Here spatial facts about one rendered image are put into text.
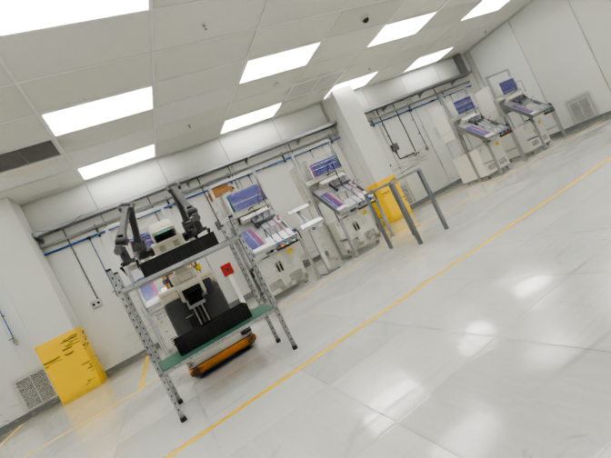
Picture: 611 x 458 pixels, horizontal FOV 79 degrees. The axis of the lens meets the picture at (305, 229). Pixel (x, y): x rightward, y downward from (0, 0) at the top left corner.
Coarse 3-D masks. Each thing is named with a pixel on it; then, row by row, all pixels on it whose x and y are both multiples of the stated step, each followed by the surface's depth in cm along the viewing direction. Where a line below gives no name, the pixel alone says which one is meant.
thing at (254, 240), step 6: (252, 228) 535; (246, 234) 525; (252, 234) 524; (258, 234) 523; (246, 240) 516; (252, 240) 515; (258, 240) 514; (264, 240) 514; (252, 246) 505; (258, 246) 504; (264, 246) 504
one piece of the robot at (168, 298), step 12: (192, 264) 374; (204, 276) 357; (168, 288) 362; (216, 288) 360; (168, 300) 342; (180, 300) 346; (216, 300) 358; (168, 312) 341; (180, 312) 344; (192, 312) 347; (204, 312) 348; (216, 312) 356; (180, 324) 342; (192, 324) 340
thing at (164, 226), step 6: (162, 222) 326; (168, 222) 325; (150, 228) 320; (156, 228) 320; (162, 228) 319; (168, 228) 322; (174, 228) 325; (150, 234) 319; (156, 234) 318; (162, 234) 321; (168, 234) 325; (174, 234) 328; (156, 240) 321; (162, 240) 324
